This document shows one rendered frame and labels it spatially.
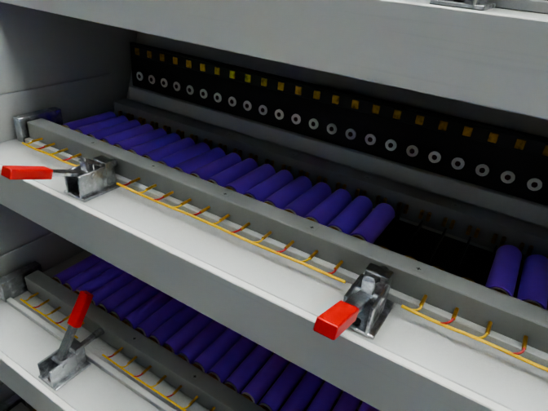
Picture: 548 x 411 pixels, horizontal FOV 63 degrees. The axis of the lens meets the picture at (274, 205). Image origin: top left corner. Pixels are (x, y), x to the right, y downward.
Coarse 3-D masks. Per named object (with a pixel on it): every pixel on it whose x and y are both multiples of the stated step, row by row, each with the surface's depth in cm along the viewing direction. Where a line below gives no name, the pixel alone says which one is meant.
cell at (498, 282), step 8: (504, 248) 35; (512, 248) 34; (496, 256) 34; (504, 256) 33; (512, 256) 33; (520, 256) 34; (496, 264) 33; (504, 264) 32; (512, 264) 32; (496, 272) 32; (504, 272) 31; (512, 272) 32; (488, 280) 31; (496, 280) 31; (504, 280) 31; (512, 280) 31; (496, 288) 30; (504, 288) 30; (512, 288) 30; (512, 296) 30
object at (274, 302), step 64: (0, 128) 48; (256, 128) 49; (0, 192) 45; (64, 192) 40; (128, 192) 41; (448, 192) 40; (128, 256) 37; (192, 256) 33; (256, 256) 34; (256, 320) 31; (384, 384) 27; (448, 384) 25; (512, 384) 25
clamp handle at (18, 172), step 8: (80, 160) 39; (8, 168) 33; (16, 168) 34; (24, 168) 34; (32, 168) 35; (40, 168) 36; (48, 168) 36; (88, 168) 39; (8, 176) 33; (16, 176) 34; (24, 176) 34; (32, 176) 35; (40, 176) 35; (48, 176) 36; (56, 176) 37; (64, 176) 37; (72, 176) 38
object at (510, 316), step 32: (32, 128) 48; (64, 128) 47; (64, 160) 44; (128, 160) 41; (192, 192) 38; (224, 192) 37; (256, 224) 36; (288, 224) 34; (320, 224) 34; (288, 256) 33; (320, 256) 33; (352, 256) 32; (384, 256) 31; (416, 288) 30; (448, 288) 29; (480, 288) 29; (480, 320) 28; (512, 320) 27; (544, 320) 27; (512, 352) 26
